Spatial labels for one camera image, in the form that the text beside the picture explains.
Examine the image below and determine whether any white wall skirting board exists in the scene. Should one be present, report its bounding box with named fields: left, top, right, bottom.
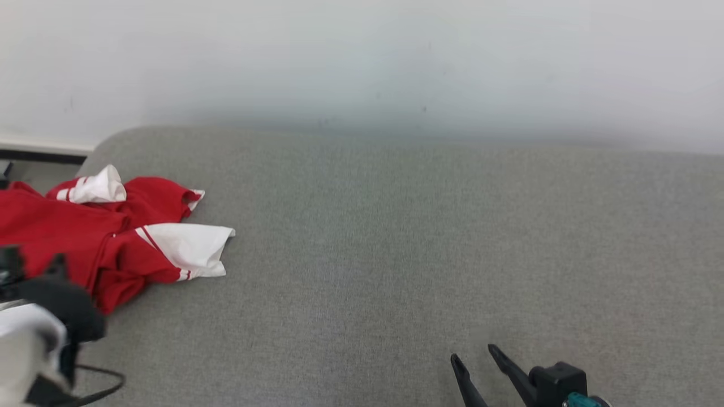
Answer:
left=0, top=136, right=96, bottom=165

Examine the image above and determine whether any red Bulls 23 jersey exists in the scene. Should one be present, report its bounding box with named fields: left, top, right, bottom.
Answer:
left=0, top=164, right=236, bottom=315

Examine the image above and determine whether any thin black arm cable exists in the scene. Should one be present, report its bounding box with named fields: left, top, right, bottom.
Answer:
left=34, top=365, right=126, bottom=407

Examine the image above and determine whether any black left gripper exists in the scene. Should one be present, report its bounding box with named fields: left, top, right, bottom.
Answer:
left=17, top=254, right=106, bottom=344

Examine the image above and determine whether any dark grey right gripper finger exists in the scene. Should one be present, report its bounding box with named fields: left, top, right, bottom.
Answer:
left=451, top=353, right=488, bottom=407
left=488, top=344, right=538, bottom=407

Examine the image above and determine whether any teal cable connector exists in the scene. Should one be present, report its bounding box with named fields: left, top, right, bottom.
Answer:
left=564, top=392, right=610, bottom=407

